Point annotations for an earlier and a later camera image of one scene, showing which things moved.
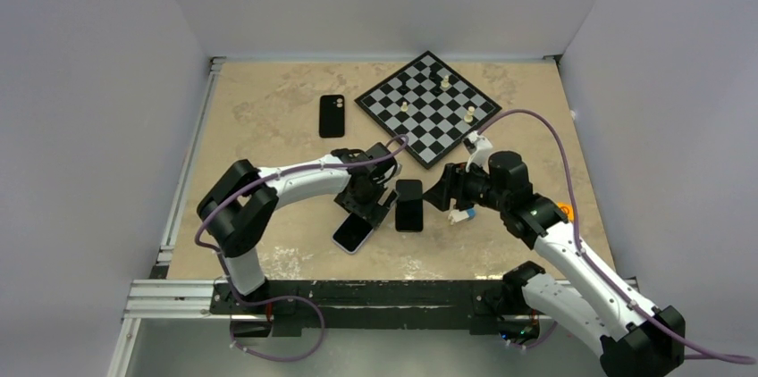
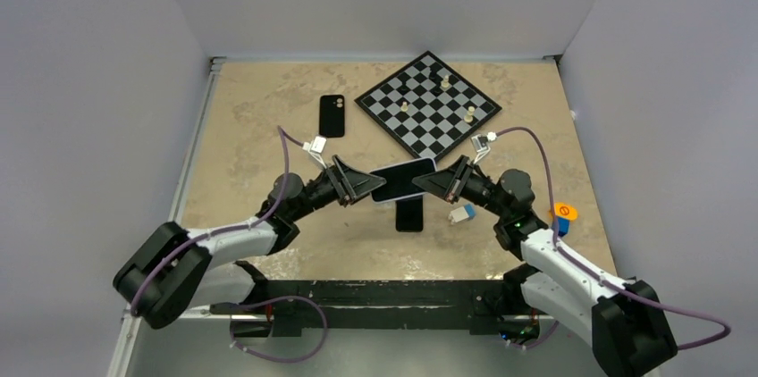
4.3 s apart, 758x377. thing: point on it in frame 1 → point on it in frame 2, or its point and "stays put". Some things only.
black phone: (408, 205) stays put
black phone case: (332, 116) stays put
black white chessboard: (431, 104) stays put
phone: (353, 232) → (400, 180)
